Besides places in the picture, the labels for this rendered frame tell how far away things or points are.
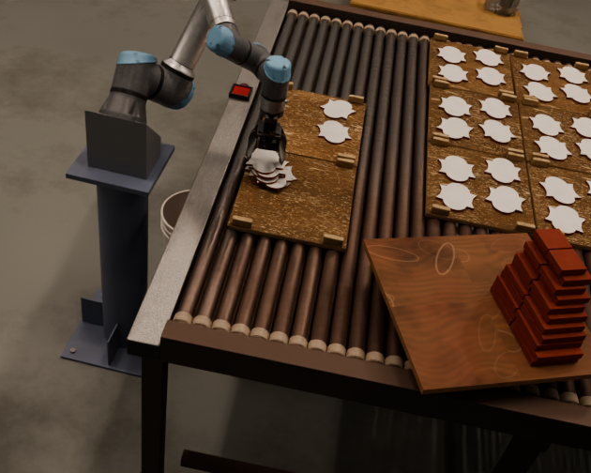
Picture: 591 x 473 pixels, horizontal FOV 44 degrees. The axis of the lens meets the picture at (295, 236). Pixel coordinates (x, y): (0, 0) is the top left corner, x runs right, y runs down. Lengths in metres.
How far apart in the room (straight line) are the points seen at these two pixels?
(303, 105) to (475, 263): 0.98
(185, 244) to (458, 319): 0.78
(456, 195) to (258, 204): 0.65
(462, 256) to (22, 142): 2.64
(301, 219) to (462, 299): 0.56
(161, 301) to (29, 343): 1.21
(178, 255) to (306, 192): 0.48
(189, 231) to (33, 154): 1.96
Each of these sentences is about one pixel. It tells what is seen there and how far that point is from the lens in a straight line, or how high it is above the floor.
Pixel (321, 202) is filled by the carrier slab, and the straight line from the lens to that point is 2.27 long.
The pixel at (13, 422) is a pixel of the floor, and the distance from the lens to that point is 2.86.
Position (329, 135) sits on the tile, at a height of 0.94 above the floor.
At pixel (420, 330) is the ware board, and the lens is 1.82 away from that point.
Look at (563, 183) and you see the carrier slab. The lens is 2.68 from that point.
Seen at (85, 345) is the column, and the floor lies 0.01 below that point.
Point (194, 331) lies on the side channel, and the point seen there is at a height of 0.95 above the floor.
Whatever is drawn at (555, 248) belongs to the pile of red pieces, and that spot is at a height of 1.26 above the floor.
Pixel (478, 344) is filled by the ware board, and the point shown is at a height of 1.04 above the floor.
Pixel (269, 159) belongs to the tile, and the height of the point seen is 1.00.
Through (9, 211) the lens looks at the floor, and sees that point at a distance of 3.65.
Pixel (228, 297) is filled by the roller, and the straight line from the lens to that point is 1.95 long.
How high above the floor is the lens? 2.34
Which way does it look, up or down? 41 degrees down
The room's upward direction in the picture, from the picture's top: 11 degrees clockwise
